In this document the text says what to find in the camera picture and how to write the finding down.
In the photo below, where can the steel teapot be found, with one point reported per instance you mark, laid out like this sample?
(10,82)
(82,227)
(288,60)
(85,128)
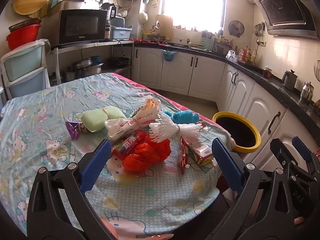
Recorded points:
(307,92)

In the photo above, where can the black wok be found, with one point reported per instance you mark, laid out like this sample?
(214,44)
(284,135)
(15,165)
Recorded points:
(118,61)

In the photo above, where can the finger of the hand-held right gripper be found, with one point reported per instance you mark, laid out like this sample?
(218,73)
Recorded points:
(301,147)
(282,152)

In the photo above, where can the teal knife organiser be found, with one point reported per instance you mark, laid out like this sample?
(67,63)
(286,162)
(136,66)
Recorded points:
(207,41)

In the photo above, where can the blue hanging basket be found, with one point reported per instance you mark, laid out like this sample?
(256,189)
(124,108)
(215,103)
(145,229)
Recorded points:
(168,56)

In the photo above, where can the blue plastic dish bin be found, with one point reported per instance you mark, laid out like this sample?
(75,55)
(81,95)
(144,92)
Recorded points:
(121,33)

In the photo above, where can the grey kettle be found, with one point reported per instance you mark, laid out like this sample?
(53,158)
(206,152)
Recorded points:
(290,81)

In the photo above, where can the light green sponge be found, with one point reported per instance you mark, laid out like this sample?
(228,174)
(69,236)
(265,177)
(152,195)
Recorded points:
(100,118)

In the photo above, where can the white kitchen cabinet unit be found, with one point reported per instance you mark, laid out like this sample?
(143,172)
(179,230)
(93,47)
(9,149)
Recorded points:
(180,72)

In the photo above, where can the window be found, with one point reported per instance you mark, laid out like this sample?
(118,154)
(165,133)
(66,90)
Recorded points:
(195,2)

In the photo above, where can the black microwave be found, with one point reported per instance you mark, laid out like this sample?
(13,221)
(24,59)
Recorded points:
(80,26)

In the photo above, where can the blue towel bundle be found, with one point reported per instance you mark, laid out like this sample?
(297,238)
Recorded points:
(186,117)

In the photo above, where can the red plastic basin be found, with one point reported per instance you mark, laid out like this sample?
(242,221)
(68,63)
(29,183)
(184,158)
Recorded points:
(22,37)

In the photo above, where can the red snack wrapper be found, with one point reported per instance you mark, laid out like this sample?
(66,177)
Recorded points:
(126,148)

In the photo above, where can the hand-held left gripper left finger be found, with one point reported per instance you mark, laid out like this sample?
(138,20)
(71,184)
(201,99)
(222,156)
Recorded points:
(96,165)

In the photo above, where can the person's right hand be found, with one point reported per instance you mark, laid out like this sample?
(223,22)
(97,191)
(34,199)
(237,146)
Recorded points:
(299,221)

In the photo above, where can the wooden cutting board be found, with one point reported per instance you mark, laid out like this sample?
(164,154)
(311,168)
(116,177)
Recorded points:
(163,27)

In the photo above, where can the yellow-rimmed waste bin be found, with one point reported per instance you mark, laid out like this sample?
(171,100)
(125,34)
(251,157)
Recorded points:
(237,116)

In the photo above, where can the purple snack wrapper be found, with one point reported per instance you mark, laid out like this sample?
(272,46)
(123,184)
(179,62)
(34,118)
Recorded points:
(73,130)

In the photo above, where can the black range hood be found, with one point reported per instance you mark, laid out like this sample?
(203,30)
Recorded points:
(285,7)

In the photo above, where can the red plastic bag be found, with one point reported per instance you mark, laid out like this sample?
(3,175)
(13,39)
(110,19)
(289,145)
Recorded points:
(147,155)

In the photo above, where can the red jar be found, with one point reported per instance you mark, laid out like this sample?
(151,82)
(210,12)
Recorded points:
(268,73)

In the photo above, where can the red white snack packet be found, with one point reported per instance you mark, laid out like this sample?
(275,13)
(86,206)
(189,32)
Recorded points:
(197,152)

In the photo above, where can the white hanging bowl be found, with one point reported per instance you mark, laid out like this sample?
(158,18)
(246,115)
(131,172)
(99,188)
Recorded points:
(143,19)

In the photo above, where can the red sauce bottle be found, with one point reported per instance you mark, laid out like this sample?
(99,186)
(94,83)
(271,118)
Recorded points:
(243,53)

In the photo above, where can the white printed plastic bag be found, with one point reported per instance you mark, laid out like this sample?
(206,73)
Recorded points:
(132,123)

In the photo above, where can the plastic drawer cabinet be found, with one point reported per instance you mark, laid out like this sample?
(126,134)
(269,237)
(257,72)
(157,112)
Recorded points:
(22,62)

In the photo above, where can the silver rice cooker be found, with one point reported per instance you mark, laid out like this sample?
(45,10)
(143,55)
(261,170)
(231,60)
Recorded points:
(73,4)

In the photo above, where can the steel shelf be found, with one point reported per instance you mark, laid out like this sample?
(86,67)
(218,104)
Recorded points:
(100,43)

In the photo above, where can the small wall fan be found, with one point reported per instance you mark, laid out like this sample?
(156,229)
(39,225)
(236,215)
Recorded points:
(236,28)

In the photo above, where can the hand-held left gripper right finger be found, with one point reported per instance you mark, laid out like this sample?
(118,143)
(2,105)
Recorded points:
(226,165)

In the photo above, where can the clear plastic bag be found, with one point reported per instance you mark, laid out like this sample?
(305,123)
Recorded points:
(231,55)

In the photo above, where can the steel pot stack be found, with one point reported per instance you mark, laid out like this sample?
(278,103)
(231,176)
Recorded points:
(85,67)

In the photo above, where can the dark woven basket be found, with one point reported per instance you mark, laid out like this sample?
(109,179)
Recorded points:
(25,23)

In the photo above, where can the yellow oil bottle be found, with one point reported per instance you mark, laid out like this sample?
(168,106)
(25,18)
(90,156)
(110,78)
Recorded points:
(253,55)

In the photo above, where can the hanging kitchen utensils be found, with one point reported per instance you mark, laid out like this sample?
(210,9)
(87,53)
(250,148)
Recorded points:
(259,31)

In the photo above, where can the teal cartoon printed blanket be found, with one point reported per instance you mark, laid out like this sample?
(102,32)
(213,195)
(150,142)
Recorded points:
(62,105)

